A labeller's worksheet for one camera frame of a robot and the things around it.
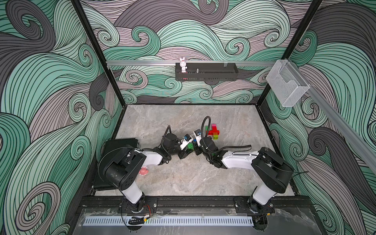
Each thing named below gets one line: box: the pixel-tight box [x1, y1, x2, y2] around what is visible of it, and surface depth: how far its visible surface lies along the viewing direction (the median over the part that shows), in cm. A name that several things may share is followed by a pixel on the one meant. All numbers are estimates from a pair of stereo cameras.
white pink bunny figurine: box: [179, 57, 188, 73], surface depth 91 cm
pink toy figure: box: [139, 166, 149, 176], surface depth 85 cm
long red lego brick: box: [208, 129, 220, 136], surface depth 101 cm
